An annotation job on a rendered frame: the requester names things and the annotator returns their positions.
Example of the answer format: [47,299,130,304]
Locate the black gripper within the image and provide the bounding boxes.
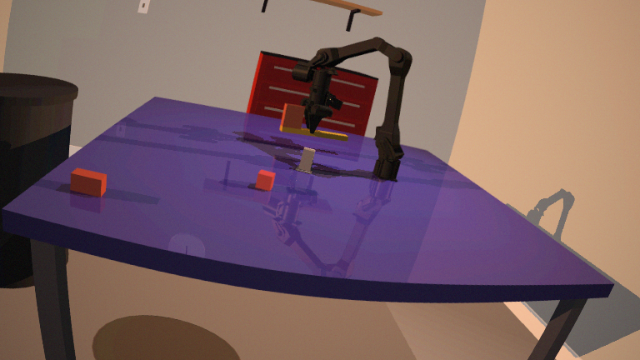
[300,84,333,134]

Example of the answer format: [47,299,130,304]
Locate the red cube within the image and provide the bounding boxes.
[255,170,275,192]

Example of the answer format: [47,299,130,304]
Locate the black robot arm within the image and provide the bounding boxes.
[292,37,413,182]

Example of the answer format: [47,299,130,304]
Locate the red-orange rectangular block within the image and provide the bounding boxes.
[70,168,107,198]

